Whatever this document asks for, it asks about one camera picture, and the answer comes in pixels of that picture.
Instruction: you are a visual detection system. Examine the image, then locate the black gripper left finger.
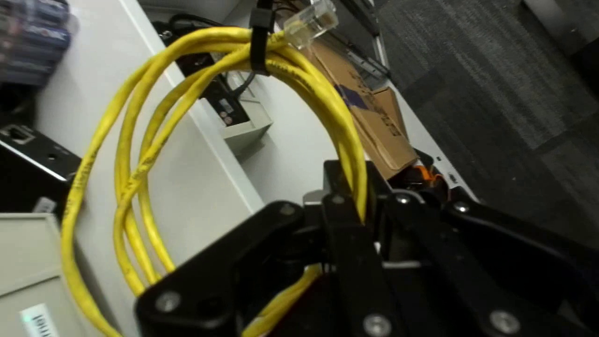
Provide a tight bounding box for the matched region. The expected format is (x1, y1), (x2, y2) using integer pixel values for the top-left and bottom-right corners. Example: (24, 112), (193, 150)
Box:
(135, 159), (404, 337)

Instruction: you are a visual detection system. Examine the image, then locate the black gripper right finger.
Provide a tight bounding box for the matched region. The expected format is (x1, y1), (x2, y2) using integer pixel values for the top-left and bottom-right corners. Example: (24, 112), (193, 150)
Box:
(365, 161), (599, 337)

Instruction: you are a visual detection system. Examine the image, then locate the yellow ethernet cable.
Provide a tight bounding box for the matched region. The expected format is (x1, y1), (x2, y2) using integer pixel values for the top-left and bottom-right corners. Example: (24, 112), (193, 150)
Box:
(60, 0), (370, 337)

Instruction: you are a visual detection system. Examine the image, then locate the black cable strap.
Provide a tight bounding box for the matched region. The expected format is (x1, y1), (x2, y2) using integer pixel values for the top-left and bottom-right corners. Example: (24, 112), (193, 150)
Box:
(247, 0), (277, 77)

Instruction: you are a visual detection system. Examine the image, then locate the brown cardboard box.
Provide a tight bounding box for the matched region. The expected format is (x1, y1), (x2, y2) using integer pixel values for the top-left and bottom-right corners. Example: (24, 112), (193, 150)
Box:
(292, 24), (421, 183)

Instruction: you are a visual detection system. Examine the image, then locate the metal shelf unit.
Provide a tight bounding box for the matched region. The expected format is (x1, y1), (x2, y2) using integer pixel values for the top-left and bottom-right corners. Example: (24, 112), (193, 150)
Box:
(35, 0), (479, 337)

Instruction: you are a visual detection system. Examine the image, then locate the clear drill bit set case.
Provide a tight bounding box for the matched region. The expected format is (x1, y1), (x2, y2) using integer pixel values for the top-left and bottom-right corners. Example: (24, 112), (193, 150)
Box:
(0, 0), (78, 86)

